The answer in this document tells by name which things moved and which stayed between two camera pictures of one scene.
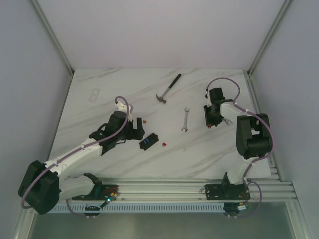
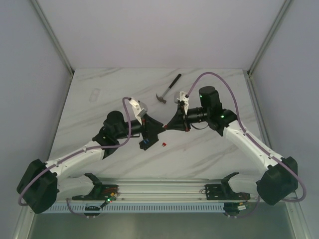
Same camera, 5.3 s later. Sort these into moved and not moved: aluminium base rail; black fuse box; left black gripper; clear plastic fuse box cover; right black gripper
Moved: right black gripper; left black gripper
Not moved: black fuse box; clear plastic fuse box cover; aluminium base rail
